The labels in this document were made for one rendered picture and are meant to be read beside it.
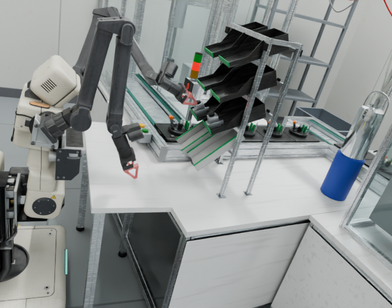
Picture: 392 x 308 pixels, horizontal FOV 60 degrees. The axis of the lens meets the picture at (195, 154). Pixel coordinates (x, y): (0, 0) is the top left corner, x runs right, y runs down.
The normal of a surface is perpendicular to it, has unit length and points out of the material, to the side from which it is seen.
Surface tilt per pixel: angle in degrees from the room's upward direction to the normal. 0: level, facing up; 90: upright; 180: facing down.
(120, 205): 0
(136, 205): 0
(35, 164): 90
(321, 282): 90
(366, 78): 90
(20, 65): 90
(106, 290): 0
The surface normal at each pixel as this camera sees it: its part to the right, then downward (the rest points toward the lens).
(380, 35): -0.93, -0.05
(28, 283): 0.22, -0.87
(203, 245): 0.43, 0.49
